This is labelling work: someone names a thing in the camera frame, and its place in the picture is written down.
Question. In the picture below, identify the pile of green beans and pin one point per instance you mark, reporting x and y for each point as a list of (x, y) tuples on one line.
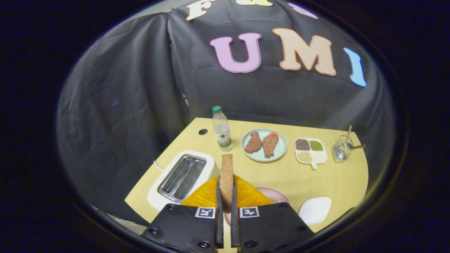
[(316, 145)]

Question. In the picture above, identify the toasted bread slice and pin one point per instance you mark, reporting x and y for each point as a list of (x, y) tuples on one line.
[(226, 179)]

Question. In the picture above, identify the black backdrop cloth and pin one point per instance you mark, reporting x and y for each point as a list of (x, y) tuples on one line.
[(140, 88)]

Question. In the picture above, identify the brown meat piece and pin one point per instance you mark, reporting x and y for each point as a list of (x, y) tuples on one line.
[(270, 146), (253, 143)]

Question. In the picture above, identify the teal plate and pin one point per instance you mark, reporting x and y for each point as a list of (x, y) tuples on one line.
[(262, 156)]

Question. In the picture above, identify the orange carrot slice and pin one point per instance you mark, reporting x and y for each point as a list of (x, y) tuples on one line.
[(276, 134)]

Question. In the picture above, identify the pile of pale soybeans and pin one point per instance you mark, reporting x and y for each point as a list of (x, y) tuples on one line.
[(304, 157)]

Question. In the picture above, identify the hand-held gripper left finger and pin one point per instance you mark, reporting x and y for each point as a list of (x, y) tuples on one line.
[(219, 225)]

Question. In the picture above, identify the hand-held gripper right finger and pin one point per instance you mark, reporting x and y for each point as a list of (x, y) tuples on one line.
[(235, 228)]

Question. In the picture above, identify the cream cloth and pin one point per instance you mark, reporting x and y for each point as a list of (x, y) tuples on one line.
[(132, 226)]

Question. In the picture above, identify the pile of dark red beans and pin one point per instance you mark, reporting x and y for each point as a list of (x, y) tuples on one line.
[(302, 144)]

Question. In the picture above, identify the pink plate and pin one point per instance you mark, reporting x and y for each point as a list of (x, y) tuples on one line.
[(277, 196)]

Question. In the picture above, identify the clear plastic water bottle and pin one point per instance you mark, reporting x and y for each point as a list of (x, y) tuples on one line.
[(222, 133)]

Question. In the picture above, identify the white toaster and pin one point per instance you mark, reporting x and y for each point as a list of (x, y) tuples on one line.
[(156, 195)]

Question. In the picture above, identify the white plate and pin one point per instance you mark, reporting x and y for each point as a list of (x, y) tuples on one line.
[(314, 211)]

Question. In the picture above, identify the white divided dish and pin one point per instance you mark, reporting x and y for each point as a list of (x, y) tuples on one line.
[(318, 158)]

